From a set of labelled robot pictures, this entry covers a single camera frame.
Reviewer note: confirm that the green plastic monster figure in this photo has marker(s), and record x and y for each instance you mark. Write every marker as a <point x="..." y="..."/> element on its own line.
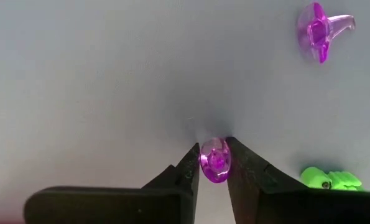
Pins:
<point x="327" y="179"/>

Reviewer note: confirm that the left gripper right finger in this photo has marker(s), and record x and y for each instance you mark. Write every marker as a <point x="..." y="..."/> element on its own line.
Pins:
<point x="296" y="205"/>

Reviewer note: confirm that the purple plastic witch hat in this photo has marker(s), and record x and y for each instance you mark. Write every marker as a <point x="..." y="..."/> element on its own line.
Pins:
<point x="320" y="31"/>
<point x="215" y="160"/>

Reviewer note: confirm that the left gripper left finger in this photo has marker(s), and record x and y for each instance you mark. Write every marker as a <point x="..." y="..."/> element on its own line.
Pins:
<point x="110" y="205"/>

